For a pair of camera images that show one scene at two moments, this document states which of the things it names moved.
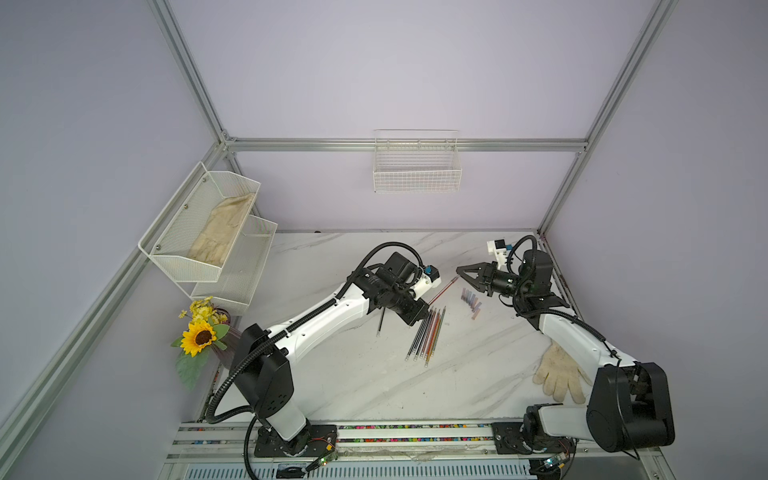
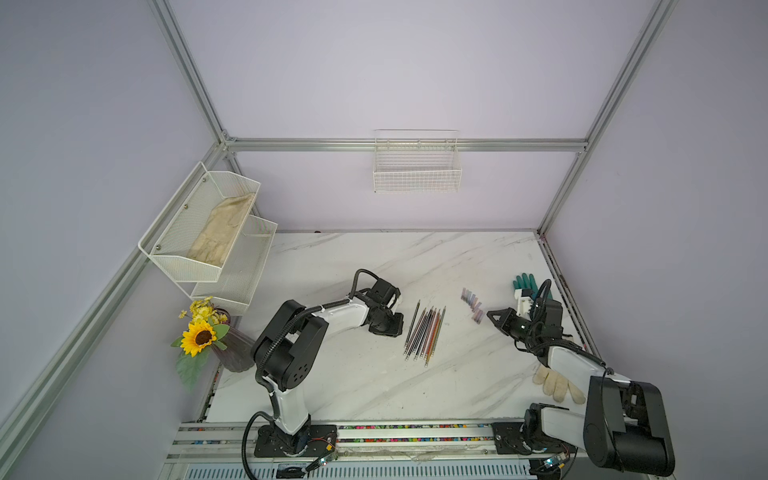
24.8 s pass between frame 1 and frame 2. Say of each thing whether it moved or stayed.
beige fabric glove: stayed
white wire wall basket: stayed
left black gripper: moved
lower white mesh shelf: stayed
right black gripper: moved
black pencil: stayed
